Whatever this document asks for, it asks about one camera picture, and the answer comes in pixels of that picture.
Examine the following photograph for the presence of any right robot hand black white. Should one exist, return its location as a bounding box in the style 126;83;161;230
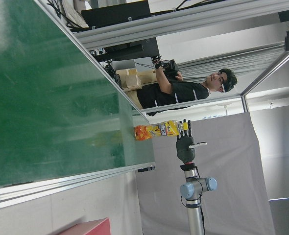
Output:
175;119;207;164

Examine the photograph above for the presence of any yellow orange drink bottle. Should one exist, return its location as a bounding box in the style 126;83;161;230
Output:
134;119;182;141

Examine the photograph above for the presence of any pink plastic basket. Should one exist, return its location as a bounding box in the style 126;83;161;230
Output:
58;217;110;235

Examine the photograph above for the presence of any black conveyor sensor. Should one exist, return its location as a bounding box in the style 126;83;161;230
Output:
137;165;156;173

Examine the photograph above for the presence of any person in black shirt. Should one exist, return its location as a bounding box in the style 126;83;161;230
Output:
129;55;238;117

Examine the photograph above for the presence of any grey flat backdrop curtain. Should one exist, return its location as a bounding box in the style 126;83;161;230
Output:
134;111;275;235

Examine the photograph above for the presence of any black handheld controller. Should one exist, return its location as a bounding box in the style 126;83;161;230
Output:
163;59;180;78

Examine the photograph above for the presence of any green conveyor belt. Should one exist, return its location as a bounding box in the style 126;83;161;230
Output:
0;0;157;213

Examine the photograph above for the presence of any black computer monitor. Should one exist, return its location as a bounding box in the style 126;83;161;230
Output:
80;0;151;25

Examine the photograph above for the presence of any aluminium cell frame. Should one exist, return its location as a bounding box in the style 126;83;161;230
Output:
34;0;289;118

